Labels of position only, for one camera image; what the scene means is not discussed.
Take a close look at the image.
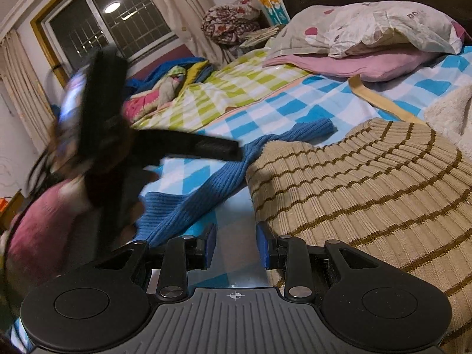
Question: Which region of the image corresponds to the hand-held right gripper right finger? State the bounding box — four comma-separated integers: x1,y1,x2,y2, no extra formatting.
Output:
256,223,382,300

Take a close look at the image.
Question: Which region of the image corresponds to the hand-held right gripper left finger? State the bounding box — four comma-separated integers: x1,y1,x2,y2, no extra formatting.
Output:
94,223,218,302

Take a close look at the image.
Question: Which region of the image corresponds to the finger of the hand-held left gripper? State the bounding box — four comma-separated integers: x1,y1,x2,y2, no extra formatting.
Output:
93,168,146,262
136,128,244,163

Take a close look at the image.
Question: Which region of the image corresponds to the blue knitted sweater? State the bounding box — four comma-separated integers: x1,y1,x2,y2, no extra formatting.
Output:
135,118,338,247

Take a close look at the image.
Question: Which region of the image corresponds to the beige striped knitted sweater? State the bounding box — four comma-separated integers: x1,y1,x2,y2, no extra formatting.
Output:
245,118,472,354

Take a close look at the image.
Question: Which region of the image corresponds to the pile of colourful clothes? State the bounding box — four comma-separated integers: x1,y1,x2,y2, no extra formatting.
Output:
124,56,214,94

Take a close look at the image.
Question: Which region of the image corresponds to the pink floral quilt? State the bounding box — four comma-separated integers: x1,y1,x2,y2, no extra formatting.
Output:
122,90,175,123

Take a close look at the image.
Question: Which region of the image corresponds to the green checked sheet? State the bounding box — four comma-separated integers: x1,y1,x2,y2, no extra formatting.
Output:
129,47,314,132

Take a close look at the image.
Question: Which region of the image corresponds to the grey cloth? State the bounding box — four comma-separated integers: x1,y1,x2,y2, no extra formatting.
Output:
157,77,181,106

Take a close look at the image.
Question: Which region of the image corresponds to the yellow green cloth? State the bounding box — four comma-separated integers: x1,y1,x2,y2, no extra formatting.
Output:
173,61,214,87

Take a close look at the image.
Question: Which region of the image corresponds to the maroon couch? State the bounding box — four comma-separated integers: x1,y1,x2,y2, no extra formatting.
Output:
124,42,197,82

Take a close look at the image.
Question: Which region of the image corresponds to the beige curtain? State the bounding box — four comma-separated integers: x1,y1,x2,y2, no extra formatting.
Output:
0,29,57,153
132,0,238,65

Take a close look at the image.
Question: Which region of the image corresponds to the barred window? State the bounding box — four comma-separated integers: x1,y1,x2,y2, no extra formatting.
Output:
30,0,187,79

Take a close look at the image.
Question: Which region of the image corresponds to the blue checked bed sheet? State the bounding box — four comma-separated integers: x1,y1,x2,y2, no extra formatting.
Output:
138,44,472,292

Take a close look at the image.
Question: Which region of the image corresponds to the stack of papers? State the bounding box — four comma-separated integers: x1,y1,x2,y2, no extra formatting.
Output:
239,25,285,48

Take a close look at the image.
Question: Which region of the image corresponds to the floral cloth bundle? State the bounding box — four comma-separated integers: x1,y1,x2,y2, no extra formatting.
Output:
201,0,263,47

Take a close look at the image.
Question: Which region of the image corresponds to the yellow and blue package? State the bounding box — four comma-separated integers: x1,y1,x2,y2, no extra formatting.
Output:
257,0,291,27

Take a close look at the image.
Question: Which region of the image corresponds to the beige cloth strip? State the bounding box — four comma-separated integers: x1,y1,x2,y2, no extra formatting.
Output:
348,75,429,125

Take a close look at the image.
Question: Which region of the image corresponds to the pink pillow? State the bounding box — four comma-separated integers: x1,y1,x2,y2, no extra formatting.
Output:
263,49,445,82

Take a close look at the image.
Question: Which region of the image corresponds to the white printed pillow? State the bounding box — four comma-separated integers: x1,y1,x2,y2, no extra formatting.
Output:
265,2,472,59

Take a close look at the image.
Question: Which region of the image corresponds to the black cable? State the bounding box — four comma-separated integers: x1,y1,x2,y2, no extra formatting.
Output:
26,144,61,201

